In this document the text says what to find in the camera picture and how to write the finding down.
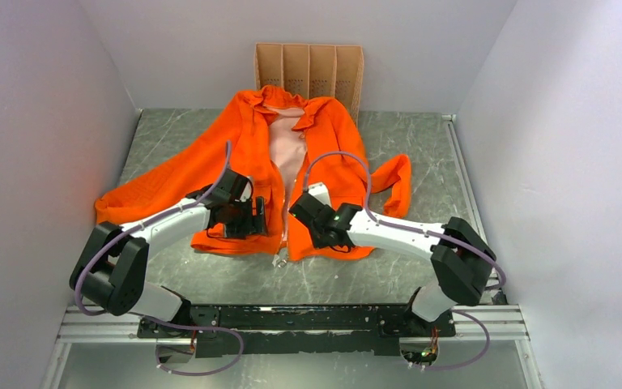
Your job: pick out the orange jacket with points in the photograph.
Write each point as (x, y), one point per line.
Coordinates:
(281, 141)

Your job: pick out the tan perforated organizer rack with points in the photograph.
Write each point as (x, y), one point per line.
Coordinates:
(312, 70)

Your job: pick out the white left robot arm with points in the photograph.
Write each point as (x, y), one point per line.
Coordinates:
(111, 271)

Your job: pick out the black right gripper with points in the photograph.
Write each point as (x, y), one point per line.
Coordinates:
(317, 242)

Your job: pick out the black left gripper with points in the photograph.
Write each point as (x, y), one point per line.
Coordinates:
(255, 224)

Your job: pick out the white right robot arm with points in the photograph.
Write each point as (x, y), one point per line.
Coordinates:
(461, 260)

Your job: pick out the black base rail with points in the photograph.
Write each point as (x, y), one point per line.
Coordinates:
(226, 330)

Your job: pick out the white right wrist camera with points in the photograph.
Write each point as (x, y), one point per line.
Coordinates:
(320, 192)

